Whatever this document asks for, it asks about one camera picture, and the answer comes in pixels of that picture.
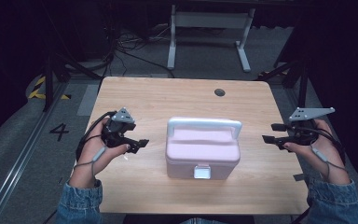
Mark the small black tape piece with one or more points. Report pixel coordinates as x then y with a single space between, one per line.
299 177

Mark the yellow and black floor tape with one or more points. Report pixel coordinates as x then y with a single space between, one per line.
38 91

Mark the person's left hand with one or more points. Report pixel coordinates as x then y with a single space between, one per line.
90 158

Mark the person's right hand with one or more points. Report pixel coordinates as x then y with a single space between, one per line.
326 155

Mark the person's denim-clad legs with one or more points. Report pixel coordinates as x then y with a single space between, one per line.
203 221

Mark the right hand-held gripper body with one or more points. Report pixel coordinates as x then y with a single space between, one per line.
304 135

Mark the metal floor rail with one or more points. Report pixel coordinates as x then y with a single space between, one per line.
18 161

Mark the white metal stand frame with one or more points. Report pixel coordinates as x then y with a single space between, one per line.
209 20

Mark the black metal tripod stand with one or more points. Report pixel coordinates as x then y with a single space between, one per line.
303 77
49 81

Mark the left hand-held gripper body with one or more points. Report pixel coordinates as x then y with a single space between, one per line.
118 130

